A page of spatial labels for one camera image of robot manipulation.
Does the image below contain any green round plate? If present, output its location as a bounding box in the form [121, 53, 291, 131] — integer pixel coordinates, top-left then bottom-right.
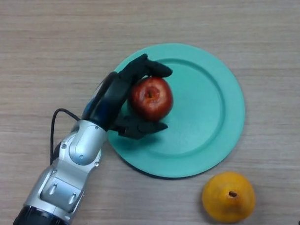
[105, 41, 248, 181]

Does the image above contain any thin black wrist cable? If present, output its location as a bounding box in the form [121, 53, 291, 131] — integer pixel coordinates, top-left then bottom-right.
[49, 72, 114, 167]

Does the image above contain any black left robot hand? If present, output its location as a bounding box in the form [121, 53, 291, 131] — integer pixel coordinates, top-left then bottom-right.
[81, 51, 174, 140]

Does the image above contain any red apple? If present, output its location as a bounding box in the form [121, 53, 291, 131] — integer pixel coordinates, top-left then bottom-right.
[129, 76, 175, 123]

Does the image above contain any yellow pear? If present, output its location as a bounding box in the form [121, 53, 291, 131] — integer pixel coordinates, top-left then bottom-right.
[201, 171, 257, 225]

